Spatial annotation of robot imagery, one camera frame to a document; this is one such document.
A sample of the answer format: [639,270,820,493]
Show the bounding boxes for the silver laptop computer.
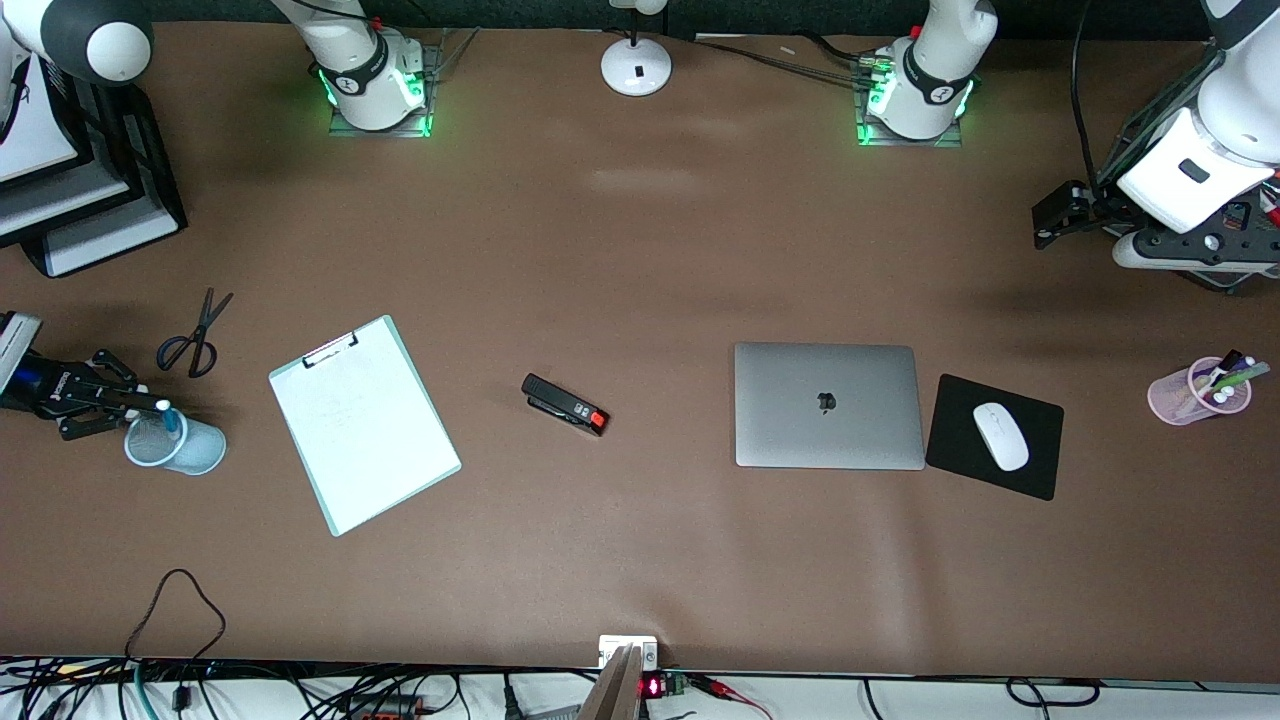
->
[733,342,927,471]

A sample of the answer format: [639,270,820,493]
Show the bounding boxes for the purple black marker pen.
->
[1196,349,1257,393]

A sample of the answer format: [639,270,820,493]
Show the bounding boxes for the green marker pen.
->
[1207,362,1272,398]

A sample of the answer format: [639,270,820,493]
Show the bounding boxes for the light blue mesh pen cup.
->
[124,406,228,476]

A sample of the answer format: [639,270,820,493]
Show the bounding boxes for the black scissors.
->
[156,288,235,379]

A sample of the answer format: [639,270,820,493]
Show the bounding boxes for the pink mesh pen cup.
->
[1147,357,1253,427]

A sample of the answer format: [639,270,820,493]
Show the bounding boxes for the black stacked letter tray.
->
[0,50,189,279]

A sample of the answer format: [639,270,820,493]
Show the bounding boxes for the white computer mouse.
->
[973,402,1031,473]

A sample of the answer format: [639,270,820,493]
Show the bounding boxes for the black mouse pad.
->
[925,374,1065,502]

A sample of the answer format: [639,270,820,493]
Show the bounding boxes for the white clipboard with green edge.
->
[268,315,463,538]

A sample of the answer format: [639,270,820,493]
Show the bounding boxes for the black stapler with red tip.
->
[521,373,610,438]

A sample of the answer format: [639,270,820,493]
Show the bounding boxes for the white lamp base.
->
[600,0,673,98]

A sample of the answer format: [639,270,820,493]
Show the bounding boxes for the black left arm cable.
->
[1072,0,1103,187]

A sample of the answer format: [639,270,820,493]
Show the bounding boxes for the black wire mesh organizer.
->
[1095,38,1280,216]

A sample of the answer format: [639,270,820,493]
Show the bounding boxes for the thin black looped cable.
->
[124,568,227,666]

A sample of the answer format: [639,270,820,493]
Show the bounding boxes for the tangled black cables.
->
[0,655,471,720]

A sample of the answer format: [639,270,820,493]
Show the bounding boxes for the black cable bundle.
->
[690,30,891,86]

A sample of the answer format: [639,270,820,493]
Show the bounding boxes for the black cable loop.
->
[1005,677,1103,707]

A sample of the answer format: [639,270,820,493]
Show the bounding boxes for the white wall socket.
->
[598,635,659,671]

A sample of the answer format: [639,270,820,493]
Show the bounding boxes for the red wire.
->
[688,674,773,720]

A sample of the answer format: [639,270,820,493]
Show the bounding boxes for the brown wooden post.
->
[578,645,646,720]

